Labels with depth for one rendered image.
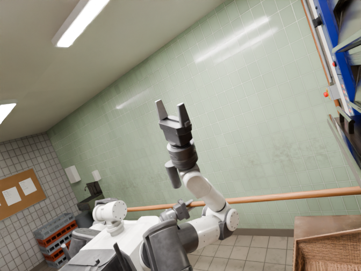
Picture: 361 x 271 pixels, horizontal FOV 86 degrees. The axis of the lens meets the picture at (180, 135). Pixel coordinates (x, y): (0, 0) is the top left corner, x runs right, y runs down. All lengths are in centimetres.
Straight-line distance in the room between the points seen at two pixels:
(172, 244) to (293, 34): 194
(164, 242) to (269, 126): 179
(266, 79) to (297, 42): 37
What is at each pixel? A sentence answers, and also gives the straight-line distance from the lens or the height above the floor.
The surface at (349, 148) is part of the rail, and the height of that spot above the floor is 144.
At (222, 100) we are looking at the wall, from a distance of 226.
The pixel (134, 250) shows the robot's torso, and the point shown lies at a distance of 69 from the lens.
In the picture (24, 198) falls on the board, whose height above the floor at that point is 139.
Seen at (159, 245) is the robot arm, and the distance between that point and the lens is 63.
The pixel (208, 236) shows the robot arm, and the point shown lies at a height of 129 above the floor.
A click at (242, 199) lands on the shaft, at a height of 120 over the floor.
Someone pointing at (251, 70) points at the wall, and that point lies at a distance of 217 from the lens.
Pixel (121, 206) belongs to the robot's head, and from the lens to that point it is 75.
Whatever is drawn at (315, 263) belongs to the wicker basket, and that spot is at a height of 59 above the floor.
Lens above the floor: 169
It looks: 4 degrees down
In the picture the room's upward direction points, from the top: 22 degrees counter-clockwise
